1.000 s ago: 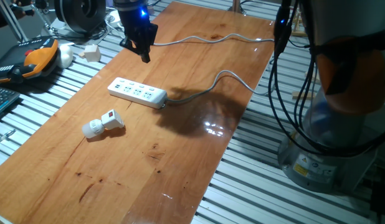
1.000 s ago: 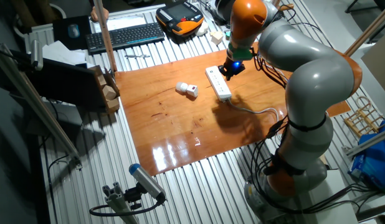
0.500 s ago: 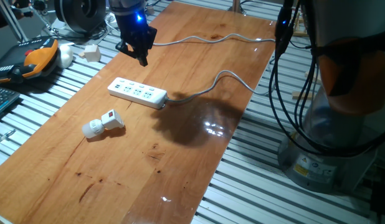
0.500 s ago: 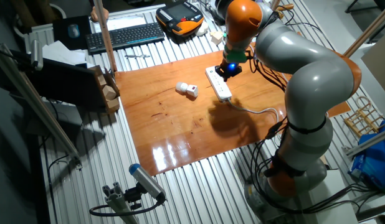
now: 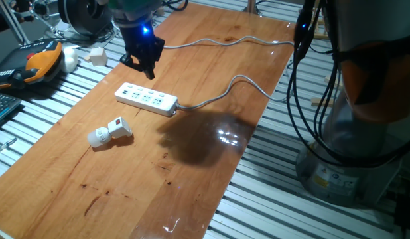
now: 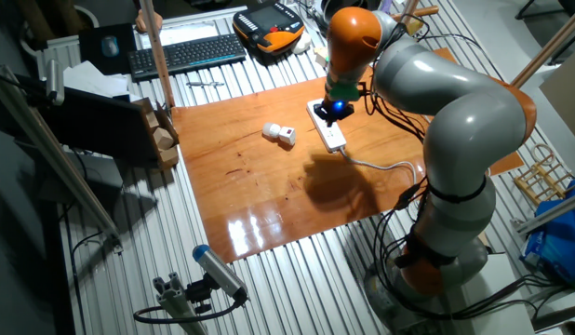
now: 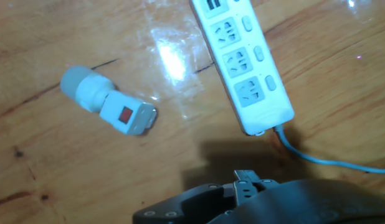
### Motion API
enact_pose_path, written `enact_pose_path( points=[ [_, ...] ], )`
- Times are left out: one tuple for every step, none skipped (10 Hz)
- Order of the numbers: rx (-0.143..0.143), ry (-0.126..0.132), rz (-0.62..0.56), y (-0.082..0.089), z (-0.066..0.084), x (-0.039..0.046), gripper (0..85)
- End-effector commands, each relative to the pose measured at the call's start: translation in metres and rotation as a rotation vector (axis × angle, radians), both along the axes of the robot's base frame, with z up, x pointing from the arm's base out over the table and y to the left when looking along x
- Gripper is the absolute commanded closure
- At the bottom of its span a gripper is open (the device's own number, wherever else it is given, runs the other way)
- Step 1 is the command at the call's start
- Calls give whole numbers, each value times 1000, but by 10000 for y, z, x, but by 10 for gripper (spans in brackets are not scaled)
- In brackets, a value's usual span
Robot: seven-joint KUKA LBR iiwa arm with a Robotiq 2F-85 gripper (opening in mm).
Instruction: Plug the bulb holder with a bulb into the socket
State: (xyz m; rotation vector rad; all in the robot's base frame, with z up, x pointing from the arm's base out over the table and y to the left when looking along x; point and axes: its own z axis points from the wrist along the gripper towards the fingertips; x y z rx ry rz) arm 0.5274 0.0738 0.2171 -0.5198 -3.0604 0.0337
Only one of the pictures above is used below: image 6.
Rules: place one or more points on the black camera clamp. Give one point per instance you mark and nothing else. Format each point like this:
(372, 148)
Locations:
(199, 293)

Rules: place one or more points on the short aluminium bar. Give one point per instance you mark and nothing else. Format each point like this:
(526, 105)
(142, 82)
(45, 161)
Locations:
(548, 213)

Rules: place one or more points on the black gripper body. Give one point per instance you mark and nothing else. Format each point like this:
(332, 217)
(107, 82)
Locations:
(336, 110)

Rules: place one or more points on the round wooden stick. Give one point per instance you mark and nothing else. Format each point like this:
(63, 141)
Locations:
(427, 10)

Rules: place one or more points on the blue bag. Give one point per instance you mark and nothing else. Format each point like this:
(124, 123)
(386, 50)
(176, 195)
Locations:
(557, 242)

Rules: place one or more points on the grey computer mouse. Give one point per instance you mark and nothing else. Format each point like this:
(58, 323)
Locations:
(110, 46)

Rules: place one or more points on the small wooden piece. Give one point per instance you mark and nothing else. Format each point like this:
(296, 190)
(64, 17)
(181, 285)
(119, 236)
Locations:
(485, 242)

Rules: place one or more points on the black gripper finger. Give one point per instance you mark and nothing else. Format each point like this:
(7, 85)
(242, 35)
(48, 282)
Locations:
(350, 111)
(321, 111)

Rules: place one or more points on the white power strip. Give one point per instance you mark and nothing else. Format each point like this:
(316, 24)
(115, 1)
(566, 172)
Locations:
(333, 135)

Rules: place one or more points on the aluminium profile post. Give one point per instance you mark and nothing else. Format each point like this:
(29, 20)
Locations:
(176, 307)

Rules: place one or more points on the wooden rack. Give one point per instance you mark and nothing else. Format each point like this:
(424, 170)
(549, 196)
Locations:
(543, 181)

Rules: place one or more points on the pale wooden block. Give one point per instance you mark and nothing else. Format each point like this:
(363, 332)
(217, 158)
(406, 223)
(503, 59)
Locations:
(321, 56)

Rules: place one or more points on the black keyboard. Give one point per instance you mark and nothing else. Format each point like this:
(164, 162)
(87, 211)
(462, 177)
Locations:
(185, 53)

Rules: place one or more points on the plain wooden pole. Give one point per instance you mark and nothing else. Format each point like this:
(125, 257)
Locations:
(156, 51)

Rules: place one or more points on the silver camera with blue cap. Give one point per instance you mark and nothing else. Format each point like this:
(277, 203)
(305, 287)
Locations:
(217, 270)

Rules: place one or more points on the small metal tool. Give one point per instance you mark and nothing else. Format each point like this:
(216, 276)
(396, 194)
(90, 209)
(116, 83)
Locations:
(204, 84)

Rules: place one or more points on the white document sheet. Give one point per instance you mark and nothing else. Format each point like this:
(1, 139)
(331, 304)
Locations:
(194, 32)

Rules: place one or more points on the beige cardboard panel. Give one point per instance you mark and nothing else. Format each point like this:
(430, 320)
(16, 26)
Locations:
(566, 97)

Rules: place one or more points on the black and orange teach pendant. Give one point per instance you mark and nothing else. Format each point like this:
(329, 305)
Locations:
(269, 23)

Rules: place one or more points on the wooden pole on metal foot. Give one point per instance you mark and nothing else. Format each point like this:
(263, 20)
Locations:
(548, 46)

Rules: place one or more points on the black cardboard box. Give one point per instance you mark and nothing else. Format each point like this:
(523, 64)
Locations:
(97, 125)

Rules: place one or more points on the long aluminium beam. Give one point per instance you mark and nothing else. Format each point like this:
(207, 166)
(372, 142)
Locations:
(59, 172)

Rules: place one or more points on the orange wooden board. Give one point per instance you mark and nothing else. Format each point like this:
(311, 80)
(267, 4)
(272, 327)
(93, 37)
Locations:
(250, 200)

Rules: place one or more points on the operator bare hand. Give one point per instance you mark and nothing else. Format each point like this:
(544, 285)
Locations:
(158, 21)

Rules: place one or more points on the white paper stack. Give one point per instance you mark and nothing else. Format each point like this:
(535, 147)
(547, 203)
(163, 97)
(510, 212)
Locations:
(92, 81)

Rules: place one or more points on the silver bar camera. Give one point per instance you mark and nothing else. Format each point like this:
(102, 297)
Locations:
(55, 81)

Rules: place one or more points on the black mouse pad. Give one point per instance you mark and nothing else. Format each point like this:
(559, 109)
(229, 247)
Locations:
(92, 56)

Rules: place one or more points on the slanted support pole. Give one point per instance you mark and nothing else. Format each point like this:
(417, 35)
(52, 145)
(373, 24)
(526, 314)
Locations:
(410, 9)

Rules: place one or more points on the silver and orange robot arm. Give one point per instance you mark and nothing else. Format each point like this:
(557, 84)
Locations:
(473, 125)

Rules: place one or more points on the plain wooden block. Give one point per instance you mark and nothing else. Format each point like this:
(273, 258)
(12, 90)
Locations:
(152, 121)
(168, 158)
(163, 138)

